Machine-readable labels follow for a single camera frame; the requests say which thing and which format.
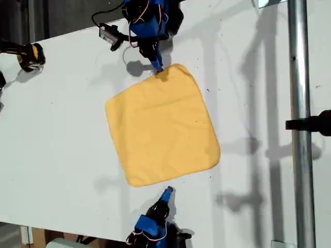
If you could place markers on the brown cardboard box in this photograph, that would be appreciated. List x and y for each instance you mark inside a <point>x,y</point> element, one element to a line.
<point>38,236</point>

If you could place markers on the black camera stalk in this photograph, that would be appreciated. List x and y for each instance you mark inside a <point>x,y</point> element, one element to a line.
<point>116,45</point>

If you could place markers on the white table leg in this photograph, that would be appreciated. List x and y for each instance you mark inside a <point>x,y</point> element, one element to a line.
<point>26,235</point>

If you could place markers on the yellow towel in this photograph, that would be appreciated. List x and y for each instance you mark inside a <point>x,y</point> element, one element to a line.
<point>163,124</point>

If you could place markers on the black clamp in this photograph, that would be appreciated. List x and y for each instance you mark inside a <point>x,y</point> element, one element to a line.
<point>310,124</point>

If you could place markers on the black camera box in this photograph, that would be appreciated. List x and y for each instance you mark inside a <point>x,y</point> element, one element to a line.
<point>185,233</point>
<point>107,32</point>

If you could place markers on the steel post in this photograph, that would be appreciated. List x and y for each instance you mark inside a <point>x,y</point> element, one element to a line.
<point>301,129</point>

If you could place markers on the white box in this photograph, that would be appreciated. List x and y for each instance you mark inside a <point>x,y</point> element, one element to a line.
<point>62,243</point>

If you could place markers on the small black object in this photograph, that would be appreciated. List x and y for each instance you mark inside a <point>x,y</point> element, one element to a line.
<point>2,80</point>

